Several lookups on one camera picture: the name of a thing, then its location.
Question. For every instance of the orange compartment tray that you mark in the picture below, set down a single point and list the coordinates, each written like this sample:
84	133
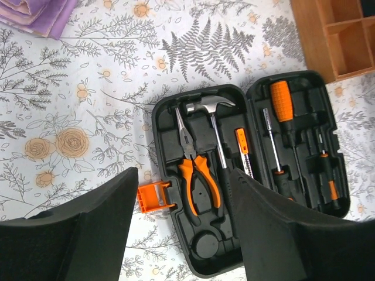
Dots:
337	37

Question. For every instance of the orange black long-nose pliers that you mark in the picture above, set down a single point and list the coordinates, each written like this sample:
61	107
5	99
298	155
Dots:
192	163

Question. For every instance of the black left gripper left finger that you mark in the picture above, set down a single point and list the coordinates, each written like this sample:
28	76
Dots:
82	239

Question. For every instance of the black plastic tool case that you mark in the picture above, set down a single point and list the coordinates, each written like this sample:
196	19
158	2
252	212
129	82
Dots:
279	131

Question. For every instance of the small steel hammer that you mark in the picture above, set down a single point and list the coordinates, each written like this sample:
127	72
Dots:
209	105

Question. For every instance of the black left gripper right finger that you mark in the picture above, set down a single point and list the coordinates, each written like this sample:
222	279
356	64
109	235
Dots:
283	240

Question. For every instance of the purple folded cloth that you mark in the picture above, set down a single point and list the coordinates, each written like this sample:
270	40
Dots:
46	18

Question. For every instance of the black orange handled screwdriver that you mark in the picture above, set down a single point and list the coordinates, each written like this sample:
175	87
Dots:
280	176

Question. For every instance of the small black orange case screwdriver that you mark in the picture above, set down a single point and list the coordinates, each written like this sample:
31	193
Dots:
327	167

